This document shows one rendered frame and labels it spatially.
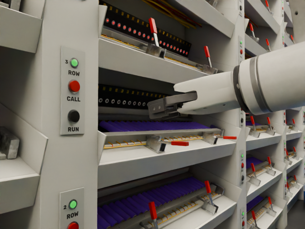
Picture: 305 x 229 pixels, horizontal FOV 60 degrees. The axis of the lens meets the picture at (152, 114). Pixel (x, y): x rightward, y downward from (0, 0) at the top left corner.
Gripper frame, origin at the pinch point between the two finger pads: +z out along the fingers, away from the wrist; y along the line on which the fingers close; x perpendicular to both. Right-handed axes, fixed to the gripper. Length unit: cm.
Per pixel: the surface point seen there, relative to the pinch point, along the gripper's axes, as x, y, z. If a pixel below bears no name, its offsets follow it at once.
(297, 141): 14, -188, 11
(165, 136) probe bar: 4.1, -12.7, 9.4
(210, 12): -29.9, -29.2, -0.5
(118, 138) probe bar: 4.1, 3.7, 9.2
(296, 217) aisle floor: 58, -143, 13
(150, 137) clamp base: 4.4, -4.4, 7.7
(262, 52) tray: -30, -83, 0
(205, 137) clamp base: 5.4, -31.1, 8.2
